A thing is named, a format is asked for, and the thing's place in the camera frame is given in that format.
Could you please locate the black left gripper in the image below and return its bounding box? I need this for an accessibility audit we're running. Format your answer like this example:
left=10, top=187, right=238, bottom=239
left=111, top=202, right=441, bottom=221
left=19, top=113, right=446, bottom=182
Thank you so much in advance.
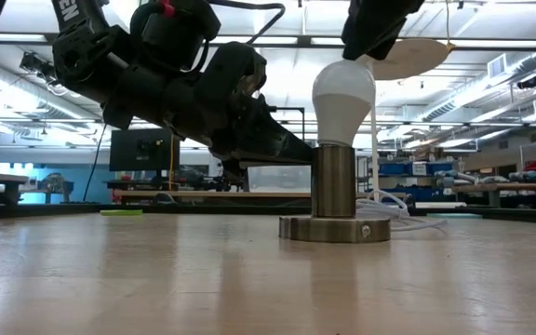
left=101, top=40, right=316, bottom=166

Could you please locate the brass lamp socket base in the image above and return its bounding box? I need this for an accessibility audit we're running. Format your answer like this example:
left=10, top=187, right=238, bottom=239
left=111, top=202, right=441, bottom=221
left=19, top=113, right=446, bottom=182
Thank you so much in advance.
left=278, top=143, right=392, bottom=244

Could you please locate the white lightbulb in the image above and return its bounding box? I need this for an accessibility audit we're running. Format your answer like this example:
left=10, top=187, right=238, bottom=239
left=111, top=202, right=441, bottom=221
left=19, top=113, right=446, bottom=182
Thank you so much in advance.
left=311, top=59, right=377, bottom=148

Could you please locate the white round-top stand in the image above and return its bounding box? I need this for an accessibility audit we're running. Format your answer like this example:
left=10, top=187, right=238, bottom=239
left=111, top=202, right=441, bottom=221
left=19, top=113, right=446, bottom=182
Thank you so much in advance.
left=368, top=37, right=468, bottom=209

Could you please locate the black benchtop device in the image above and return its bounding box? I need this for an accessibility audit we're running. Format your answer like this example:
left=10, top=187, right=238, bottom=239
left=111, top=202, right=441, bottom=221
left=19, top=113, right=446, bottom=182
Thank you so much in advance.
left=209, top=167, right=248, bottom=193

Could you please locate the blue storage bin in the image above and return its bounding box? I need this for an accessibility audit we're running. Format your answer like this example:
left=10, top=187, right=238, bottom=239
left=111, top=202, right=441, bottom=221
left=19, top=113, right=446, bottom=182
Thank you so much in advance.
left=378, top=161, right=411, bottom=177
left=427, top=161, right=455, bottom=176

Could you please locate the white ceiling air vent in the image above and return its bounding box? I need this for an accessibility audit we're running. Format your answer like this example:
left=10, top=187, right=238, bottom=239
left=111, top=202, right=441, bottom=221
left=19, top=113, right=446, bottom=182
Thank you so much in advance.
left=487, top=52, right=510, bottom=80

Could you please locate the black computer monitor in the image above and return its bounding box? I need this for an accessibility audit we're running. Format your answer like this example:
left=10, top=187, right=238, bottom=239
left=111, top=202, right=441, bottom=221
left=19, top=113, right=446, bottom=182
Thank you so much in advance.
left=108, top=127, right=181, bottom=173

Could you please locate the green sticky note pad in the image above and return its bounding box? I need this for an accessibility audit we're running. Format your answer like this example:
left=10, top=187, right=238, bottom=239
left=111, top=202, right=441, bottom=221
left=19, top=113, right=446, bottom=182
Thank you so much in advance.
left=100, top=208, right=144, bottom=217

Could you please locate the grey blue cylindrical part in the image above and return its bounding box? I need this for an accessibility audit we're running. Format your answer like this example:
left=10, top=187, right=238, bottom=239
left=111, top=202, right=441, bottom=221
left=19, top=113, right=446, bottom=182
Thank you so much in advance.
left=434, top=168, right=511, bottom=186
left=508, top=169, right=536, bottom=184

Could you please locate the blue sticky note pad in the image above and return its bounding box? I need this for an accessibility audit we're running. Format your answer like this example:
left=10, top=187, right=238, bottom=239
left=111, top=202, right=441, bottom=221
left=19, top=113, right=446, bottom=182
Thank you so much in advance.
left=425, top=212, right=484, bottom=220

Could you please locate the grey machine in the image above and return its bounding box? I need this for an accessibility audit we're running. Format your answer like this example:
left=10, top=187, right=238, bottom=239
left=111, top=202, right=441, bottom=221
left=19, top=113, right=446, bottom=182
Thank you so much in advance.
left=39, top=171, right=74, bottom=204

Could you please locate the black camera cable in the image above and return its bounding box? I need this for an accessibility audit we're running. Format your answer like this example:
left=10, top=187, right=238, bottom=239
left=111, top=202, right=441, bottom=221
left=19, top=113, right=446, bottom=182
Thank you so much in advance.
left=207, top=0, right=288, bottom=46

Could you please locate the yellow hanging cable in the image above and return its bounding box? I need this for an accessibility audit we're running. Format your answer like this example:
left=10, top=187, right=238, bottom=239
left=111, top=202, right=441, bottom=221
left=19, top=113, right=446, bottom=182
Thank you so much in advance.
left=168, top=134, right=176, bottom=192

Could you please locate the white power cord with switch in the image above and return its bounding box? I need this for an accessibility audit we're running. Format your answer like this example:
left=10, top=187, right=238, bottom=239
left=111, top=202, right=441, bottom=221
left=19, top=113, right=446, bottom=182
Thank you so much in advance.
left=355, top=189, right=449, bottom=233

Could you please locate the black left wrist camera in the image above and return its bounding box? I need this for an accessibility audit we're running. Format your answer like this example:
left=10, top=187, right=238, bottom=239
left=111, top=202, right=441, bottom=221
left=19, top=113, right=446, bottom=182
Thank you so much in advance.
left=129, top=0, right=223, bottom=72

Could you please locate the red cable tie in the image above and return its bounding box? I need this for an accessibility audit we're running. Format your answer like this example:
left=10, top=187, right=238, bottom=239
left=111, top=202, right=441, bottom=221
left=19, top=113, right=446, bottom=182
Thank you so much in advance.
left=157, top=0, right=177, bottom=19

